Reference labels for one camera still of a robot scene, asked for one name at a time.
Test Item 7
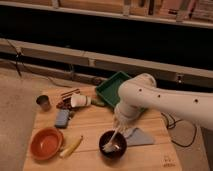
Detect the blue sponge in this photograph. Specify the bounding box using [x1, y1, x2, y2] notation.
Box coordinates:
[55, 110, 69, 128]

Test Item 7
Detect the dark purple bowl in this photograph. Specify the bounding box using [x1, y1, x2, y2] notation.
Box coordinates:
[99, 130, 127, 159]

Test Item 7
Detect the white paper cup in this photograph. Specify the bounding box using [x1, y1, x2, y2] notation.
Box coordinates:
[70, 93, 91, 108]

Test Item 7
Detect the grey cloth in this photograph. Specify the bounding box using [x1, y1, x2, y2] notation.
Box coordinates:
[124, 127, 155, 146]

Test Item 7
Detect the wooden board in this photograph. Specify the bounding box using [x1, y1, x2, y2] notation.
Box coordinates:
[22, 85, 183, 171]

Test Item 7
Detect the black cable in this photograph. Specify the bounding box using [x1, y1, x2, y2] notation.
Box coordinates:
[161, 112, 198, 149]

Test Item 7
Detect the yellow banana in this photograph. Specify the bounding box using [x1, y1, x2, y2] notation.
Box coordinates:
[59, 135, 83, 158]

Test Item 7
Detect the green plastic tray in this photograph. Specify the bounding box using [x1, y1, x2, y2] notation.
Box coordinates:
[94, 70, 148, 113]

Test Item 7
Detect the white dish brush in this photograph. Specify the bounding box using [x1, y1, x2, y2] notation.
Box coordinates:
[103, 129, 119, 153]

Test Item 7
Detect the small metal cup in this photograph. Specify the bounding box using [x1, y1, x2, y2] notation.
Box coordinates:
[36, 95, 51, 111]

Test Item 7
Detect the orange bowl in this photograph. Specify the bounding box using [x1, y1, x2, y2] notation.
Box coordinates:
[30, 127, 64, 161]

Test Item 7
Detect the brown sticks bundle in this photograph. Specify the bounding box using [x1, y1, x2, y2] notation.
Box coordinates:
[56, 89, 80, 110]

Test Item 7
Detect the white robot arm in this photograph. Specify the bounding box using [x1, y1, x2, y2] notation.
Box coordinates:
[114, 73, 213, 130]

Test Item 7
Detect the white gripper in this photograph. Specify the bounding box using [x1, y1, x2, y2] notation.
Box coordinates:
[113, 115, 133, 137]

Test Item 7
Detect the green item beside tray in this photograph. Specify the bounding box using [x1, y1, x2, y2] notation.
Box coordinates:
[91, 99, 106, 107]

